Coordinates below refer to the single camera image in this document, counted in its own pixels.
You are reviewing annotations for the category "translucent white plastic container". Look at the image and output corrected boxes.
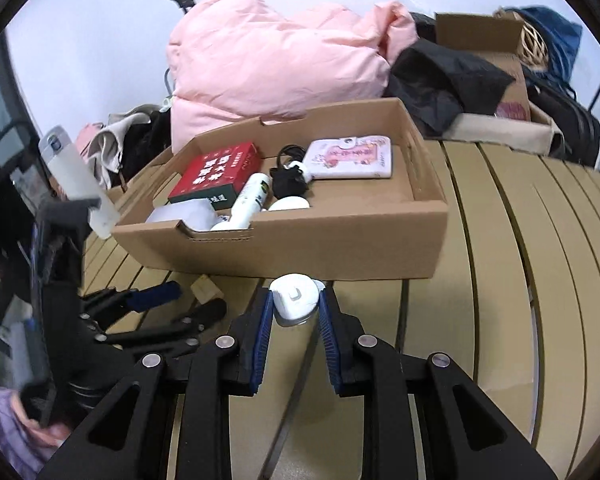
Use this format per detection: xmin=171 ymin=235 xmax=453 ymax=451
xmin=145 ymin=198 xmax=219 ymax=232

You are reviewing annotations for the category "pink cartoon card wallet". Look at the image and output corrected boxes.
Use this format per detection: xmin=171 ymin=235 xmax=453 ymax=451
xmin=302 ymin=136 xmax=392 ymax=180

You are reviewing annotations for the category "left hand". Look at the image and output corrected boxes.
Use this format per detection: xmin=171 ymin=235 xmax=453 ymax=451
xmin=10 ymin=391 xmax=71 ymax=448

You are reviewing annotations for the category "white round lid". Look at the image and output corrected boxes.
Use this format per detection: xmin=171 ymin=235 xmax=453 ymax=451
xmin=268 ymin=196 xmax=311 ymax=211

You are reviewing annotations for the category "white thermos bottle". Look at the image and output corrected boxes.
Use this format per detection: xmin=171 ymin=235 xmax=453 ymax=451
xmin=38 ymin=126 xmax=120 ymax=240

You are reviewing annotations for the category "white tube bottle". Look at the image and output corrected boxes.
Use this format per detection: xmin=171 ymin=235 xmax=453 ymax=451
xmin=211 ymin=172 xmax=272 ymax=231

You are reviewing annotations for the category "cardboard tray box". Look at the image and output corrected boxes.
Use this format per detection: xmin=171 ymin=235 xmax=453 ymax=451
xmin=112 ymin=99 xmax=448 ymax=281

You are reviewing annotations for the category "red book box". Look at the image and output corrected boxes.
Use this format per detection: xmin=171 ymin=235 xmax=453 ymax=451
xmin=168 ymin=142 xmax=262 ymax=210

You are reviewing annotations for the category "beige cloth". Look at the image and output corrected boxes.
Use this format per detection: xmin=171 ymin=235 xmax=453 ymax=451
xmin=86 ymin=112 xmax=150 ymax=191

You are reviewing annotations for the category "black garment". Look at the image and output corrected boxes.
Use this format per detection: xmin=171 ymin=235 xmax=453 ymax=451
xmin=382 ymin=39 xmax=515 ymax=138

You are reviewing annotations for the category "beige canvas bag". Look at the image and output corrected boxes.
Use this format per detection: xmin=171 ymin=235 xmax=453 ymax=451
xmin=442 ymin=104 xmax=566 ymax=156

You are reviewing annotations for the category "black suitcase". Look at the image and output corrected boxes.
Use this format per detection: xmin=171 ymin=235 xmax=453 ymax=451
xmin=524 ymin=72 xmax=600 ymax=168

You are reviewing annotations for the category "open brown cardboard box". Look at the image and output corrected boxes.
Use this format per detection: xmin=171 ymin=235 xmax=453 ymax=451
xmin=436 ymin=13 xmax=531 ymax=122

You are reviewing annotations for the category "woven rattan ball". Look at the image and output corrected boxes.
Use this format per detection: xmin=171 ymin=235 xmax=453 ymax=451
xmin=493 ymin=8 xmax=550 ymax=72

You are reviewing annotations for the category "blue cloth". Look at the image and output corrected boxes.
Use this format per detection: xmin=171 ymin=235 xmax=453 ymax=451
xmin=516 ymin=6 xmax=583 ymax=98

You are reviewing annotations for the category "black cable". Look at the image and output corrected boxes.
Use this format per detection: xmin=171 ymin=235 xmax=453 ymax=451
xmin=268 ymin=143 xmax=311 ymax=201

